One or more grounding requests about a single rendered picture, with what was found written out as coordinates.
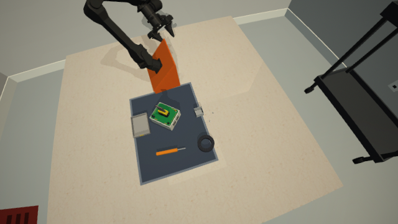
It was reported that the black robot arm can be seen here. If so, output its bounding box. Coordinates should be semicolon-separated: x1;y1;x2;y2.
83;0;163;74

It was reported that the dark grey work mat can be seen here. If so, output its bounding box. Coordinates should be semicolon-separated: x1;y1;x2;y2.
129;82;219;186

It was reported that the yellow power plug with grey cables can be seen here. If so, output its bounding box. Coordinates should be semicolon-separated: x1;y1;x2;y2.
155;105;168;115

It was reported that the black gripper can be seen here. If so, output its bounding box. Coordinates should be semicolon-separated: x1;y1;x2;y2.
147;12;175;42

